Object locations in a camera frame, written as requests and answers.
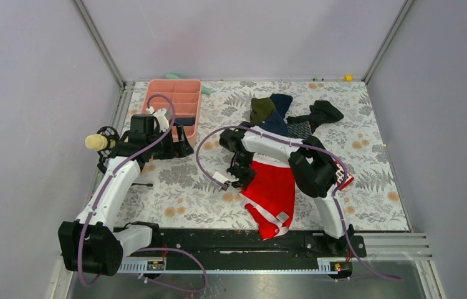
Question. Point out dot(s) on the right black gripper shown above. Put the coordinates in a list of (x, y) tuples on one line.
[(242, 180)]

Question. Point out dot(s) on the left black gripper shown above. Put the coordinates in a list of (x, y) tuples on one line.
[(180, 149)]

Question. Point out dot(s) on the red underwear white trim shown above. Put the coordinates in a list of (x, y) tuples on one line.
[(270, 197)]

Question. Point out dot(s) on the pink divided organizer tray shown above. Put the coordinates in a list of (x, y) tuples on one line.
[(186, 97)]

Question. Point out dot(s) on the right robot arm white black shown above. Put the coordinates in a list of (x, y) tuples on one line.
[(313, 168)]

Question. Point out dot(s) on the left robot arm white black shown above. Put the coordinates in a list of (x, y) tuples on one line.
[(90, 244)]

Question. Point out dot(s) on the dark rolled underwear in tray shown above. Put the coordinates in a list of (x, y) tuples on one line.
[(186, 121)]

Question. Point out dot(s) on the navy blue underwear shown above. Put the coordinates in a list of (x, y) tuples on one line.
[(275, 123)]

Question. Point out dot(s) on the olive green underwear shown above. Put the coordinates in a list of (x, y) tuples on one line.
[(261, 110)]

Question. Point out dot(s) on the striped grey underwear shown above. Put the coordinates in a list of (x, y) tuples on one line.
[(300, 130)]

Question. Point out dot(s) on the black underwear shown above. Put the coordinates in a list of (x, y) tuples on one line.
[(321, 112)]

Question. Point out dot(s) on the microphone with foam cover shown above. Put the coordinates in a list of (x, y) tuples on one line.
[(102, 142)]

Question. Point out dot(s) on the red white grid block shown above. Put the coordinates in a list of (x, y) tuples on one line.
[(341, 179)]

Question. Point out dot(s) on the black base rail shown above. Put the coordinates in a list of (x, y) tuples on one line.
[(221, 249)]

